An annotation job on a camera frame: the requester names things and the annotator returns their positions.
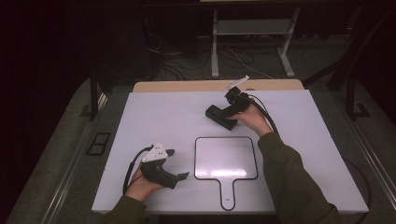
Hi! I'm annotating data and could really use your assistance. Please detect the wooden table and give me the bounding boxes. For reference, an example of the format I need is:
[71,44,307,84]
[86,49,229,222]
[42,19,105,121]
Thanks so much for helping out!
[133,78,305,93]

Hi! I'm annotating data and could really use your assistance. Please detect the black whiteboard eraser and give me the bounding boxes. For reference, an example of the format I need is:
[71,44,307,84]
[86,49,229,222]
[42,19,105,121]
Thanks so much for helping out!
[205,104,238,132]

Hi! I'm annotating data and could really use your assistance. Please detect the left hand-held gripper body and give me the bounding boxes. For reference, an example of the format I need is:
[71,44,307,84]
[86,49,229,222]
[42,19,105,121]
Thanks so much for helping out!
[139,142,179,190]

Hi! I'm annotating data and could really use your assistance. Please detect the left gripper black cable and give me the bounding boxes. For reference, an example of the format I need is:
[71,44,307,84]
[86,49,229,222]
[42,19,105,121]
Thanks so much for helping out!
[122,144,155,196]

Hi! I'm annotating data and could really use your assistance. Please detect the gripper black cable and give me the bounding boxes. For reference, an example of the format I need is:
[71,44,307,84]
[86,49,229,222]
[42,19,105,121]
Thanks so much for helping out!
[122,144,155,196]
[247,93,280,136]

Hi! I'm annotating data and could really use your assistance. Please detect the black floor cables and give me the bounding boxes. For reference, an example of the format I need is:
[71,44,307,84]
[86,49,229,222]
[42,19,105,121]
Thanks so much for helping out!
[144,18,216,81]

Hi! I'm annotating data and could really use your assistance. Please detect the person's left hand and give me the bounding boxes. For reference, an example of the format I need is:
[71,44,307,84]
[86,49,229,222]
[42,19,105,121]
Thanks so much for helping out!
[123,166,165,203]

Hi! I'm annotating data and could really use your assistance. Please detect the white floor cable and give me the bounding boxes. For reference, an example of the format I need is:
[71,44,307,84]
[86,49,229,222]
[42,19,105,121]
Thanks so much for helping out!
[223,46,275,80]

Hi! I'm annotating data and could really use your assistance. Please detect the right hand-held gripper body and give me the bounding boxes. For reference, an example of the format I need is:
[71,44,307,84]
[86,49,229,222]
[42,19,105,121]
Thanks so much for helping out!
[221,75,252,119]

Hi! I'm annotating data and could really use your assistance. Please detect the white metal stand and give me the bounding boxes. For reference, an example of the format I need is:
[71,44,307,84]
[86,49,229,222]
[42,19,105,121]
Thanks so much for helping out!
[210,7,302,79]

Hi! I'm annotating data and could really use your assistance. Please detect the white whiteboard with handle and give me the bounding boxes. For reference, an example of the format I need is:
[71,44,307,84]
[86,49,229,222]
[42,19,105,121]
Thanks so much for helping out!
[193,135,259,212]

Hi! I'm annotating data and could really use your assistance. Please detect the black metal stand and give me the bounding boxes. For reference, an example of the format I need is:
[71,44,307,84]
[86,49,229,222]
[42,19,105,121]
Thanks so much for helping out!
[326,6,396,121]
[88,66,108,122]

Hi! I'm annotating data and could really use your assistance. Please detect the person's right hand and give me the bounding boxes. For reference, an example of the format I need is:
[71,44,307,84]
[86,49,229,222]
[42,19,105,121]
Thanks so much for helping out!
[226,105,274,138]

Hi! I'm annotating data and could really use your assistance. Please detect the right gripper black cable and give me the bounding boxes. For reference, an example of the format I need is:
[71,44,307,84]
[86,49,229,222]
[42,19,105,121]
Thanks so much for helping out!
[247,93,280,136]

